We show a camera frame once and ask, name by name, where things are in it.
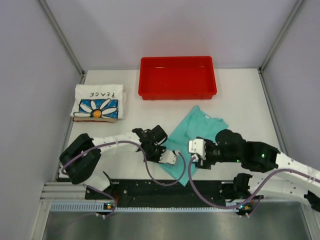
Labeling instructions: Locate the teal t-shirt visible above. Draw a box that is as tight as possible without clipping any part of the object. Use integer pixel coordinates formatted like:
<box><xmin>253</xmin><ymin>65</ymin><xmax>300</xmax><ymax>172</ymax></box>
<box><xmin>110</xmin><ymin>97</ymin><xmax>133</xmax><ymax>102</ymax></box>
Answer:
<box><xmin>160</xmin><ymin>105</ymin><xmax>229</xmax><ymax>187</ymax></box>

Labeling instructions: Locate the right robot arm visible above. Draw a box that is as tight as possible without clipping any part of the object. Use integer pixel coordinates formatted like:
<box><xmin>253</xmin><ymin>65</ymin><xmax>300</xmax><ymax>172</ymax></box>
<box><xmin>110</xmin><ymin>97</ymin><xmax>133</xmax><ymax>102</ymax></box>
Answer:
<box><xmin>189</xmin><ymin>129</ymin><xmax>320</xmax><ymax>212</ymax></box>

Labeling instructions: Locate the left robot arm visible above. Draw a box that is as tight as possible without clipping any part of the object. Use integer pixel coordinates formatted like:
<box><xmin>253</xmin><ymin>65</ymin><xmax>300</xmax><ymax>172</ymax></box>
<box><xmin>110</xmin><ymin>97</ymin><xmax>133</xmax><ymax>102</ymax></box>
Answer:
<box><xmin>59</xmin><ymin>125</ymin><xmax>168</xmax><ymax>199</ymax></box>

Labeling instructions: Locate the red plastic bin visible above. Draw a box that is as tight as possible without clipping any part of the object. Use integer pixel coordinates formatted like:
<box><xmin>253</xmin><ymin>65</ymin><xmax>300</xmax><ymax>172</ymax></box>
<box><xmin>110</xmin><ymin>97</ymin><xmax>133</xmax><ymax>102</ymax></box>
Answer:
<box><xmin>138</xmin><ymin>56</ymin><xmax>218</xmax><ymax>100</ymax></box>

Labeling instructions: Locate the folded white daisy t-shirt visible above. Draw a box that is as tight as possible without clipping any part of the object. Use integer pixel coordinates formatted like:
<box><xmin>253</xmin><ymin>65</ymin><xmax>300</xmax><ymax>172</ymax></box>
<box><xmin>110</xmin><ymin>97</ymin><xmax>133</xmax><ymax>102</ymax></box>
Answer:
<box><xmin>70</xmin><ymin>84</ymin><xmax>127</xmax><ymax>120</ymax></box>

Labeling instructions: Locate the folded brown t-shirt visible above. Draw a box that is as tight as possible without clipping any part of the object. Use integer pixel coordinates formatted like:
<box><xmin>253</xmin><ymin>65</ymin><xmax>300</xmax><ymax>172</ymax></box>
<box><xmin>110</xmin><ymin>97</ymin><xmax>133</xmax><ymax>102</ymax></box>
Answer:
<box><xmin>73</xmin><ymin>116</ymin><xmax>118</xmax><ymax>123</ymax></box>

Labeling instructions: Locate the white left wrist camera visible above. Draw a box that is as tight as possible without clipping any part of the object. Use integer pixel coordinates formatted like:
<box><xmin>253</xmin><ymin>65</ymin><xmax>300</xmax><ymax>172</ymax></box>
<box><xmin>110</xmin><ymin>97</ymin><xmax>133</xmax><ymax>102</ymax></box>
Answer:
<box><xmin>159</xmin><ymin>150</ymin><xmax>180</xmax><ymax>166</ymax></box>

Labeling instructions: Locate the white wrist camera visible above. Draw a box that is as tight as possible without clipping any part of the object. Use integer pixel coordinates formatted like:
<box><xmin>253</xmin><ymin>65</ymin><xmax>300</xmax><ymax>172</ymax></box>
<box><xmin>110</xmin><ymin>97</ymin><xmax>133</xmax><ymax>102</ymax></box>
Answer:
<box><xmin>159</xmin><ymin>150</ymin><xmax>180</xmax><ymax>166</ymax></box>
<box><xmin>188</xmin><ymin>138</ymin><xmax>206</xmax><ymax>160</ymax></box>

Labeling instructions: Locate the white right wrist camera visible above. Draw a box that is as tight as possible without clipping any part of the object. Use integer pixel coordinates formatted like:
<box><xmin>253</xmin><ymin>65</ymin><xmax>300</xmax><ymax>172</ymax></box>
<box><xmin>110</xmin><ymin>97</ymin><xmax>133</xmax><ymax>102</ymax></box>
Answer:
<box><xmin>188</xmin><ymin>138</ymin><xmax>206</xmax><ymax>160</ymax></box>

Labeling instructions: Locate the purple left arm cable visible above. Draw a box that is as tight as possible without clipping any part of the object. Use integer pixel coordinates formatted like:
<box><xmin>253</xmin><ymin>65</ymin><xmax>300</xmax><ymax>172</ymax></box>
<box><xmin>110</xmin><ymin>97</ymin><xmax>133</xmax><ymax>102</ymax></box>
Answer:
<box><xmin>59</xmin><ymin>142</ymin><xmax>186</xmax><ymax>221</ymax></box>

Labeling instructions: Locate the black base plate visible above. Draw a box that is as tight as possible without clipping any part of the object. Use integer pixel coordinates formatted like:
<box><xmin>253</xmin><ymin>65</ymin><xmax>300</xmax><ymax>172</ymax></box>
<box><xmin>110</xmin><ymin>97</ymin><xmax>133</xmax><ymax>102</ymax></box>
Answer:
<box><xmin>84</xmin><ymin>178</ymin><xmax>263</xmax><ymax>208</ymax></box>

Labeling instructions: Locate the aluminium corner post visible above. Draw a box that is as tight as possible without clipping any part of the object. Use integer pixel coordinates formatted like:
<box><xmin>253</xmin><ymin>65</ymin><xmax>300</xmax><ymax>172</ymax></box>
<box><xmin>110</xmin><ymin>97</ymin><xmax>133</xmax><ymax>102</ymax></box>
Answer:
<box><xmin>36</xmin><ymin>0</ymin><xmax>85</xmax><ymax>76</ymax></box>
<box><xmin>258</xmin><ymin>0</ymin><xmax>307</xmax><ymax>74</ymax></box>

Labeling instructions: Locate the aluminium frame rail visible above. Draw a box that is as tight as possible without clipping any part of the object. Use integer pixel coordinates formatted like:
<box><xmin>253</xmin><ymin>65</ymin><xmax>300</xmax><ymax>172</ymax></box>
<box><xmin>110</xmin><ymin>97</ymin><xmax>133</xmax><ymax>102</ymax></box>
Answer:
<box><xmin>39</xmin><ymin>181</ymin><xmax>315</xmax><ymax>201</ymax></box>

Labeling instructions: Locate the grey slotted cable duct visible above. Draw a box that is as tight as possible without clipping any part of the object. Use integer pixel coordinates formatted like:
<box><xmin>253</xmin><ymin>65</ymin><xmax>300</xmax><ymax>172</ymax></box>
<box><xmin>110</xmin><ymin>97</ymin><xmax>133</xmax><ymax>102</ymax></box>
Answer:
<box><xmin>49</xmin><ymin>201</ymin><xmax>240</xmax><ymax>213</ymax></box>

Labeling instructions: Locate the left aluminium corner post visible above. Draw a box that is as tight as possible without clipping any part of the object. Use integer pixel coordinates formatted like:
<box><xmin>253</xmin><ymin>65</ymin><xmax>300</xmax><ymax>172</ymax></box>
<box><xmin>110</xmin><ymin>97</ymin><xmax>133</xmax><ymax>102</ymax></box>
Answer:
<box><xmin>36</xmin><ymin>0</ymin><xmax>85</xmax><ymax>76</ymax></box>

